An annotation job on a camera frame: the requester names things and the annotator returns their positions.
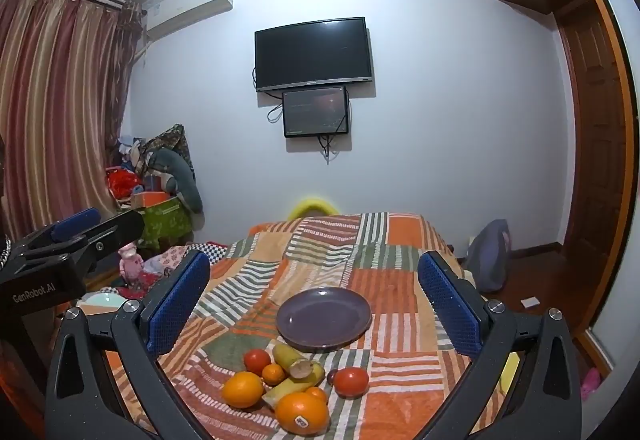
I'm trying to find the green cardboard box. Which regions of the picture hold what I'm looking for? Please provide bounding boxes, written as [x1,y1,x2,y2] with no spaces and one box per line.
[137,197,192,250]

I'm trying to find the small dark red jujube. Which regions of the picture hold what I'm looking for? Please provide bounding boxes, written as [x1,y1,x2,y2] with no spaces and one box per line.
[326,368,338,386]

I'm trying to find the pink toy figure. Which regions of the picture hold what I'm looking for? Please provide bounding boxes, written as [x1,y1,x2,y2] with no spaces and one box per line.
[118,243,143,283]

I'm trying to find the white air conditioner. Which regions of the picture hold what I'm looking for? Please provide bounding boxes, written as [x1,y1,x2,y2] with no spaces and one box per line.
[146,0,233,41]

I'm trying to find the small tangerine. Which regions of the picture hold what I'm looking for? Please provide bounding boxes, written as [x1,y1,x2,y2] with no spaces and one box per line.
[306,386,329,403]
[262,363,288,387]

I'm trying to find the brown wooden door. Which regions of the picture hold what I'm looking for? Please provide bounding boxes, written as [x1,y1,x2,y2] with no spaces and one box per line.
[559,1,627,321]

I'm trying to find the stickered large orange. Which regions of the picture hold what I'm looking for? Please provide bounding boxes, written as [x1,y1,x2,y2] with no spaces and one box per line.
[274,392,330,436]

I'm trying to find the small tomato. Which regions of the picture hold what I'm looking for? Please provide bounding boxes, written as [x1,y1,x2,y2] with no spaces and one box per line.
[243,348,271,377]

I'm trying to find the sugarcane piece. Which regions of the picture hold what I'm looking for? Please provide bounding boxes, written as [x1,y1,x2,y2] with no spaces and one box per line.
[272,342,312,379]
[262,361,326,410]

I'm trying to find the black wall television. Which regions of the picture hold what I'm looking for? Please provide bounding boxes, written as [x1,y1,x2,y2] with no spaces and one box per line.
[254,17,373,92]

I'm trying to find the purple ceramic plate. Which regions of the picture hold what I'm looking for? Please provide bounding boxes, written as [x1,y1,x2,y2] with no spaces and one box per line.
[276,287,372,352]

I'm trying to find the yellow round cushion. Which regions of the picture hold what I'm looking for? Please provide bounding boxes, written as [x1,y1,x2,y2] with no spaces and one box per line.
[288,197,340,221]

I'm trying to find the striped red curtain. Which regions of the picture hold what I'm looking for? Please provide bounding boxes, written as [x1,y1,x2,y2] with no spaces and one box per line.
[1,0,143,239]

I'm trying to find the large tomato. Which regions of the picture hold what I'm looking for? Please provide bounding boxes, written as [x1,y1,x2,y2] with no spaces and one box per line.
[333,368,369,399]

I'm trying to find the striped patchwork bed cover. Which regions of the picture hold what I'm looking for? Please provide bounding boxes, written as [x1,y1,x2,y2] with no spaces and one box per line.
[106,211,507,440]

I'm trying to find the grey purple backpack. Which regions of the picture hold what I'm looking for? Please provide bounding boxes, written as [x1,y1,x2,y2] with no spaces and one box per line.
[464,219,511,293]

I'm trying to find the small black wall monitor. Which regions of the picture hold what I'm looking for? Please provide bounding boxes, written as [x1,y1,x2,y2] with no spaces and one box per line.
[282,86,349,139]

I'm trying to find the plain large orange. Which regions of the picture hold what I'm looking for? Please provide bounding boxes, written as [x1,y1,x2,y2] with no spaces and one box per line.
[221,372,265,410]

